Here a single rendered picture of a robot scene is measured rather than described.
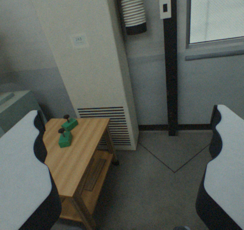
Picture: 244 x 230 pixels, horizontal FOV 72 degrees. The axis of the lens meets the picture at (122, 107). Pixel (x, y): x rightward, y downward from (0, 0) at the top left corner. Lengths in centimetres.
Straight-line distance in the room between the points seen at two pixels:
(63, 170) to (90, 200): 35
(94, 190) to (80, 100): 75
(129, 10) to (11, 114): 131
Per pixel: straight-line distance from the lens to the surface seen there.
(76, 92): 153
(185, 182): 156
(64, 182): 106
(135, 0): 131
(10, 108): 180
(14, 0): 193
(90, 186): 140
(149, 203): 147
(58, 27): 139
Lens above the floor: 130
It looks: 32 degrees down
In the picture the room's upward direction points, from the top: 12 degrees counter-clockwise
